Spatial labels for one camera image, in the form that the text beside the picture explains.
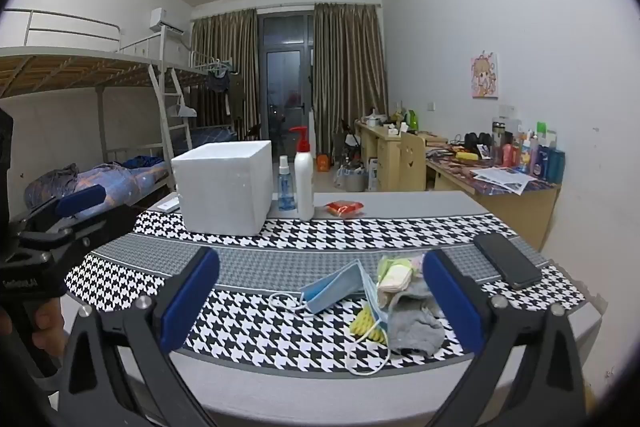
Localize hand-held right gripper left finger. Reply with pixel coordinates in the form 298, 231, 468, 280
55, 246, 236, 427

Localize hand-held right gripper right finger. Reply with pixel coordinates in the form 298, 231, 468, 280
422, 248, 601, 427

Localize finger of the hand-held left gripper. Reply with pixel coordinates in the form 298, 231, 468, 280
15, 203, 140, 280
20, 184, 107, 238

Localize grey cloth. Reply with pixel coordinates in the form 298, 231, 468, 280
382, 277, 446, 355

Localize green tissue packet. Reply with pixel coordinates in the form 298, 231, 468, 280
375, 255, 416, 293

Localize yellow foam fruit net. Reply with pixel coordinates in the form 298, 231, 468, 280
348, 304, 388, 344

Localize white foam box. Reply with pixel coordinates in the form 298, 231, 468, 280
171, 139, 273, 237

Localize blue face mask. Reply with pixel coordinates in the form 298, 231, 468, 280
268, 259, 391, 377

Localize person's left hand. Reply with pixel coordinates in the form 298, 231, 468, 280
31, 301, 67, 359

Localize blue patterned quilt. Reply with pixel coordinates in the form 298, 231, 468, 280
25, 157, 171, 208

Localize black smartphone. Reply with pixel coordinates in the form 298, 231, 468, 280
472, 232, 543, 290

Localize wooden desk with patterned cover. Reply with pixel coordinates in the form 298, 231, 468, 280
425, 142, 561, 253

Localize printed paper sheets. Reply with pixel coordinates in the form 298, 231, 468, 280
472, 166, 538, 195

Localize houndstooth table cloth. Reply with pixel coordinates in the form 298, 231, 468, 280
62, 191, 601, 375

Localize white metal bunk bed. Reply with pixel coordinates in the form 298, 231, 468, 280
0, 9, 241, 208

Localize blue spray bottle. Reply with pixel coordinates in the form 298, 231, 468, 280
276, 155, 296, 211

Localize orange snack packet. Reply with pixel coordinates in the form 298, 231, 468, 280
324, 199, 365, 218

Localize wooden chair with smiley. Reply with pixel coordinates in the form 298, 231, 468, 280
397, 132, 428, 192

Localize white pump bottle red top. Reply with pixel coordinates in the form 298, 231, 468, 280
289, 126, 316, 222

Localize grey bucket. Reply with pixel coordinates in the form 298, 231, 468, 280
335, 162, 368, 190

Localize plain wooden desk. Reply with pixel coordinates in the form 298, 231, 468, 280
355, 119, 426, 192

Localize group of toiletry bottles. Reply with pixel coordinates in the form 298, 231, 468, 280
490, 117, 566, 182

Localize hanging dark clothes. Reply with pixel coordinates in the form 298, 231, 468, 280
207, 69, 246, 118

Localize brown curtain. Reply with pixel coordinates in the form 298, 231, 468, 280
313, 2, 388, 158
191, 8, 258, 142

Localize black folding chair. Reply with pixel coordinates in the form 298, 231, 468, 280
340, 119, 363, 158

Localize white air conditioner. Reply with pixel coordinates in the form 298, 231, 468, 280
150, 8, 186, 32

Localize glass balcony door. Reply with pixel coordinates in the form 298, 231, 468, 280
257, 12, 316, 142

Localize pink cartoon wall poster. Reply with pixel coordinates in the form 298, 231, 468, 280
470, 52, 501, 98

